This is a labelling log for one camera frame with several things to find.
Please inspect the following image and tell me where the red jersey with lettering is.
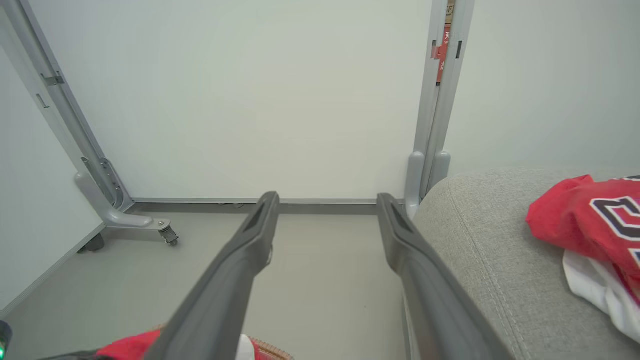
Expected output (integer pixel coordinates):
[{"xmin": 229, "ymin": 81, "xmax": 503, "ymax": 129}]
[{"xmin": 525, "ymin": 174, "xmax": 640, "ymax": 306}]

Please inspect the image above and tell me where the grey partition panel frame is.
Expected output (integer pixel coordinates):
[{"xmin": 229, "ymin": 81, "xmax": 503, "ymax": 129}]
[{"xmin": 0, "ymin": 0, "xmax": 135, "ymax": 212}]

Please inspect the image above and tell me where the white garment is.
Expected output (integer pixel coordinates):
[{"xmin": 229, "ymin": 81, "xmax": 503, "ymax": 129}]
[{"xmin": 562, "ymin": 249, "xmax": 640, "ymax": 346}]

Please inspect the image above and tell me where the grey partition foot with plate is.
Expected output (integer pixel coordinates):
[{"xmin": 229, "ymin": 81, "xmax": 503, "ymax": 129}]
[{"xmin": 74, "ymin": 172, "xmax": 172, "ymax": 237}]

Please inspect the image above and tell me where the red label strip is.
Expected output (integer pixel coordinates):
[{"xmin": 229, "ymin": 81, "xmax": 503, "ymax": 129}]
[{"xmin": 432, "ymin": 24, "xmax": 454, "ymax": 84}]

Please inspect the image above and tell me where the black caster wheel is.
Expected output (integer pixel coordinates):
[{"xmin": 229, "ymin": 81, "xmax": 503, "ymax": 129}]
[
  {"xmin": 158, "ymin": 225, "xmax": 180, "ymax": 247},
  {"xmin": 77, "ymin": 233, "xmax": 106, "ymax": 254}
]

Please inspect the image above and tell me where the grey double partition post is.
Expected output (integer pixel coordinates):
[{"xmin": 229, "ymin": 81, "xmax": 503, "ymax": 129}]
[{"xmin": 403, "ymin": 0, "xmax": 476, "ymax": 219}]

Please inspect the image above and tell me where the grey fabric sofa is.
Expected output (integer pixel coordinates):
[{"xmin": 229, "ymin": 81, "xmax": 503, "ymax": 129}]
[{"xmin": 403, "ymin": 166, "xmax": 640, "ymax": 360}]

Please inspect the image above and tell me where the red garment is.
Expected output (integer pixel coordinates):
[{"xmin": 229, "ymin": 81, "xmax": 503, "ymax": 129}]
[{"xmin": 94, "ymin": 328, "xmax": 163, "ymax": 360}]

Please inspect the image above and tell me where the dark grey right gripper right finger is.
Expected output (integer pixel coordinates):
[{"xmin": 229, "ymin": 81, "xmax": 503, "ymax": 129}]
[{"xmin": 376, "ymin": 193, "xmax": 517, "ymax": 360}]

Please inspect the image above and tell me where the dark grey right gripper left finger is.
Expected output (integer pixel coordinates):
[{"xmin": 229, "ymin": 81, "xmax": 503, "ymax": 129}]
[{"xmin": 144, "ymin": 191, "xmax": 281, "ymax": 360}]

